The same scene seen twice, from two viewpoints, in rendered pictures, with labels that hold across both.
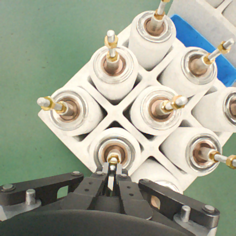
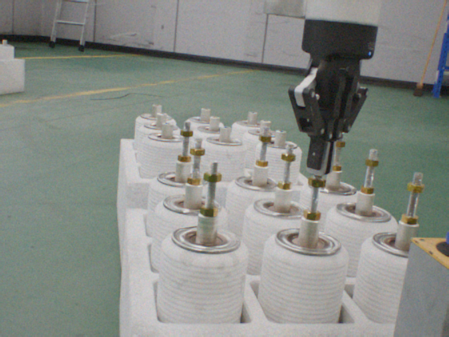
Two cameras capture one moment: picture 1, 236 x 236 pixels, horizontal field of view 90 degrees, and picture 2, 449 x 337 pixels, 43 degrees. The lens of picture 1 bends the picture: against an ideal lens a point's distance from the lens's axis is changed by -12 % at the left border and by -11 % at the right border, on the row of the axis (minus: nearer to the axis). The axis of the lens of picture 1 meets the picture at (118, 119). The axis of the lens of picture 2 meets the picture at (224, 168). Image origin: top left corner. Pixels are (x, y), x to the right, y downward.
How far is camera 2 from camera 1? 0.65 m
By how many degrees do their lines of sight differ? 75
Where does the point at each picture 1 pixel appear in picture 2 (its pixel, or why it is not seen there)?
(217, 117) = (329, 201)
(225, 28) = (223, 188)
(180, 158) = (357, 225)
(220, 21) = not seen: hidden behind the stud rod
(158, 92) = (260, 202)
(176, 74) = (250, 197)
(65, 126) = (226, 247)
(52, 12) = not seen: outside the picture
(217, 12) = not seen: hidden behind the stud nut
